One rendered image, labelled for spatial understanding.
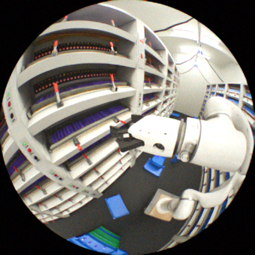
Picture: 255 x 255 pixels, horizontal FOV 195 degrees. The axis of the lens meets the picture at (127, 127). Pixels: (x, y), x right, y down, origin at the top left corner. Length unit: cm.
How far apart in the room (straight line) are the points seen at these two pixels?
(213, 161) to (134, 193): 111
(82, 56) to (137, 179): 133
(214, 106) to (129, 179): 120
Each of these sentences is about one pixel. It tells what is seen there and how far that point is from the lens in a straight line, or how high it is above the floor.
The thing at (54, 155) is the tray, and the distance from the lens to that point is 43.
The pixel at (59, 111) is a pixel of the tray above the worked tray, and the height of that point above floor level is 112.
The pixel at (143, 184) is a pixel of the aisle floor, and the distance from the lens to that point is 122.
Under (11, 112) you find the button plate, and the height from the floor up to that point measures 121.
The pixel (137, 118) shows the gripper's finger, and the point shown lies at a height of 107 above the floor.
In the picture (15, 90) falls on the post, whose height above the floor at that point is 126.
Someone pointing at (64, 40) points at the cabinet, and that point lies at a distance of 60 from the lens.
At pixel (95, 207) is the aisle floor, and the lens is 126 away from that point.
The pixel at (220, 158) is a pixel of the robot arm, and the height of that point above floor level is 111.
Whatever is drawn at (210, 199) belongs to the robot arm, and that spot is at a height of 84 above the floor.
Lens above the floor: 118
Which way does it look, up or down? 35 degrees down
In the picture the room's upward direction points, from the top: straight up
